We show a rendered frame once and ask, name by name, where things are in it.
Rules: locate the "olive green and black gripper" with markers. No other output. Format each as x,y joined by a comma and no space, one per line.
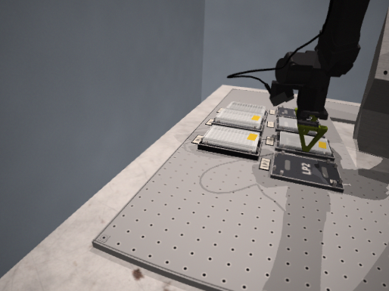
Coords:
320,112

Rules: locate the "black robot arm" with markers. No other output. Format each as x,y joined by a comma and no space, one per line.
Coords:
340,47

